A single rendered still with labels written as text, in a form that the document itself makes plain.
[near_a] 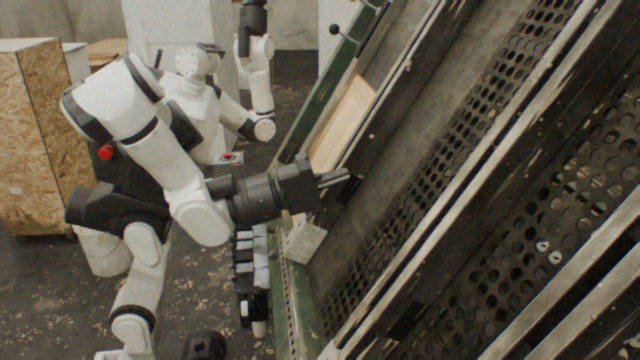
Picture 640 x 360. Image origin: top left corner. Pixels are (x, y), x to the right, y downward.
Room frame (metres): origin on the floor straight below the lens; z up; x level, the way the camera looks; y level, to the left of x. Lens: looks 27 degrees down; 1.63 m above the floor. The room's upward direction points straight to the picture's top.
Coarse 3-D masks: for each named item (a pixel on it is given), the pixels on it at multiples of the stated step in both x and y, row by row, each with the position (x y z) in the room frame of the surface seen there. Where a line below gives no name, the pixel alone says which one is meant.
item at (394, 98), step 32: (448, 0) 0.97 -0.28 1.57; (480, 0) 0.98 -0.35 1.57; (416, 32) 1.01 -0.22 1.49; (448, 32) 0.97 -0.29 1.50; (416, 64) 0.96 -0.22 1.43; (384, 96) 0.96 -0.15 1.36; (416, 96) 0.96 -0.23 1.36; (384, 128) 0.95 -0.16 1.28; (352, 160) 0.94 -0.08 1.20; (320, 192) 0.97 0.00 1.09; (352, 192) 0.94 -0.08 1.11; (320, 224) 0.93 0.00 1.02; (288, 256) 0.91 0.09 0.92
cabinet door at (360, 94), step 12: (360, 84) 1.30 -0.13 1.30; (348, 96) 1.33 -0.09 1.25; (360, 96) 1.24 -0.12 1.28; (372, 96) 1.16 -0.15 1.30; (336, 108) 1.37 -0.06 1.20; (348, 108) 1.28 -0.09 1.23; (360, 108) 1.19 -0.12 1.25; (336, 120) 1.31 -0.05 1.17; (348, 120) 1.22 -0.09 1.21; (324, 132) 1.34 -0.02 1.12; (336, 132) 1.25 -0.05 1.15; (348, 132) 1.17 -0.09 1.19; (324, 144) 1.29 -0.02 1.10; (336, 144) 1.20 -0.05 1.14; (312, 156) 1.32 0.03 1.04; (324, 156) 1.23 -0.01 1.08; (336, 156) 1.14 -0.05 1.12; (312, 168) 1.26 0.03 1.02; (324, 168) 1.17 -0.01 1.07
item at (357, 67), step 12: (396, 0) 1.40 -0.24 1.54; (396, 12) 1.40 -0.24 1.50; (384, 24) 1.40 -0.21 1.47; (372, 36) 1.39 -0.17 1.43; (384, 36) 1.40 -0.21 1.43; (372, 48) 1.39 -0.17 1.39; (360, 60) 1.39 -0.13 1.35; (348, 72) 1.40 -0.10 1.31; (360, 72) 1.39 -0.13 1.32; (348, 84) 1.38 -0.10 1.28; (336, 96) 1.38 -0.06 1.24; (324, 120) 1.37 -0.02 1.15; (312, 132) 1.39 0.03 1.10; (312, 144) 1.36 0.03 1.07
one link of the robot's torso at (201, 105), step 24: (168, 72) 1.15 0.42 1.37; (168, 96) 0.96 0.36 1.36; (192, 96) 1.02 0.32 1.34; (216, 96) 1.16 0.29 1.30; (192, 120) 0.94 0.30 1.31; (216, 120) 1.01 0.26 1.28; (96, 144) 0.93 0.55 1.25; (96, 168) 0.93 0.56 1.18; (120, 168) 0.94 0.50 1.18; (144, 192) 0.94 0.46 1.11
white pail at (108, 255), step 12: (84, 228) 1.87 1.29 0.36; (84, 240) 1.89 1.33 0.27; (96, 240) 1.89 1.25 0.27; (108, 240) 1.91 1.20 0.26; (120, 240) 1.95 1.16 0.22; (96, 252) 1.89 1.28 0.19; (108, 252) 1.91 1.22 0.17; (120, 252) 1.95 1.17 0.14; (96, 264) 1.89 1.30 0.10; (108, 264) 1.90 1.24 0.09; (120, 264) 1.94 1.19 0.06
